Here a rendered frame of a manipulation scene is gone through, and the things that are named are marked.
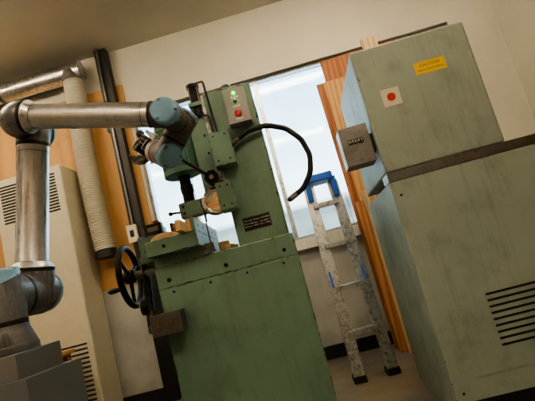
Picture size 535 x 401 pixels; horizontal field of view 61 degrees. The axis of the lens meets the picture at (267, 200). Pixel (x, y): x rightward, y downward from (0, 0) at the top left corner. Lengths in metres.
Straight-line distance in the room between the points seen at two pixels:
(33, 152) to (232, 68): 2.14
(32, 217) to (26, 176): 0.15
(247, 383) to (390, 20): 2.87
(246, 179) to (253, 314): 0.58
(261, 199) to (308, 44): 1.97
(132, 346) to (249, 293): 1.89
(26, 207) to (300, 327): 1.10
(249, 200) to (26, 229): 0.86
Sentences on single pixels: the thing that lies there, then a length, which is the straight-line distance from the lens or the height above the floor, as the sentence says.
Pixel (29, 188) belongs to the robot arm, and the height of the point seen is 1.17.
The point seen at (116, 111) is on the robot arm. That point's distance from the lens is 1.59.
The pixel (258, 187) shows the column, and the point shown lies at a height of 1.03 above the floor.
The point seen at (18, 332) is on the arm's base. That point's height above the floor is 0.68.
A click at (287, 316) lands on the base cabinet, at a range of 1.82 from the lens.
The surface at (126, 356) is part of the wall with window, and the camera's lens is 3.62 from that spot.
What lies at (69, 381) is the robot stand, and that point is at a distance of 1.68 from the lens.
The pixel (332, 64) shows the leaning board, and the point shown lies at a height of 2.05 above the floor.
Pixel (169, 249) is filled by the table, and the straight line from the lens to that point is 1.81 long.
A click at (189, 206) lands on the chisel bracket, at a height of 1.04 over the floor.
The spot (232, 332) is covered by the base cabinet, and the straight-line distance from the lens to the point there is 1.84.
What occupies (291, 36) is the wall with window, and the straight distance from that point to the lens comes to 3.73.
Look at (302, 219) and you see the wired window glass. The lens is 3.38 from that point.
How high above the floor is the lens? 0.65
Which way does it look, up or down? 9 degrees up
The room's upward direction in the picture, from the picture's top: 15 degrees counter-clockwise
